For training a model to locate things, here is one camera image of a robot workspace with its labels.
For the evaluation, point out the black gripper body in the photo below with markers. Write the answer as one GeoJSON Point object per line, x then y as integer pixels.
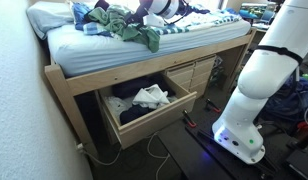
{"type": "Point", "coordinates": [136, 17]}

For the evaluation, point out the green cloth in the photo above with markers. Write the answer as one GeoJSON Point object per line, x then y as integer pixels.
{"type": "Point", "coordinates": [113, 20]}

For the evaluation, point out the wooden drawer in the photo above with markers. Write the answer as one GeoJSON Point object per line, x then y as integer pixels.
{"type": "Point", "coordinates": [136, 130]}

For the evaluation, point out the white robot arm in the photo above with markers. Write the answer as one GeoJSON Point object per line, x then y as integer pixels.
{"type": "Point", "coordinates": [279, 53]}

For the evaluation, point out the dark navy cloth on bed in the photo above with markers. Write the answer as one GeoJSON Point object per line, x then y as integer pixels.
{"type": "Point", "coordinates": [185, 9]}

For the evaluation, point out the dark cloth in drawer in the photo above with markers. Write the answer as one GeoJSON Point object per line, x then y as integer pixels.
{"type": "Point", "coordinates": [124, 93]}

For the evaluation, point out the wooden drawer cabinet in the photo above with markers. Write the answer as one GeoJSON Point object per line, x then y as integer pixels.
{"type": "Point", "coordinates": [193, 76]}

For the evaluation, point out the white cloth in drawer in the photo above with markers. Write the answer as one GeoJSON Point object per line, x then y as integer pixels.
{"type": "Point", "coordinates": [151, 97]}

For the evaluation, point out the light blue mattress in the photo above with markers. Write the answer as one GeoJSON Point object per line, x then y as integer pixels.
{"type": "Point", "coordinates": [79, 54]}

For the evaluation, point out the grey pillow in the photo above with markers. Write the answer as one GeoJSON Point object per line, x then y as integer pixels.
{"type": "Point", "coordinates": [45, 16]}

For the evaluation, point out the wooden desk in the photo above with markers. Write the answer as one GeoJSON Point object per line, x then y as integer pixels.
{"type": "Point", "coordinates": [261, 29]}

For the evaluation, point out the red black clamp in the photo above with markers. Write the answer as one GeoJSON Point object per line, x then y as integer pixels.
{"type": "Point", "coordinates": [211, 106]}
{"type": "Point", "coordinates": [191, 123]}

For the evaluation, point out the blue bag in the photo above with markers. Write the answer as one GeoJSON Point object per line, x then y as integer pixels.
{"type": "Point", "coordinates": [290, 102]}

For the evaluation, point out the wooden bed frame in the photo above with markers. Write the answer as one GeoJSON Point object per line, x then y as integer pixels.
{"type": "Point", "coordinates": [68, 88]}

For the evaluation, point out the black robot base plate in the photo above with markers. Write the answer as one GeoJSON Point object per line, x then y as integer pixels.
{"type": "Point", "coordinates": [200, 158]}

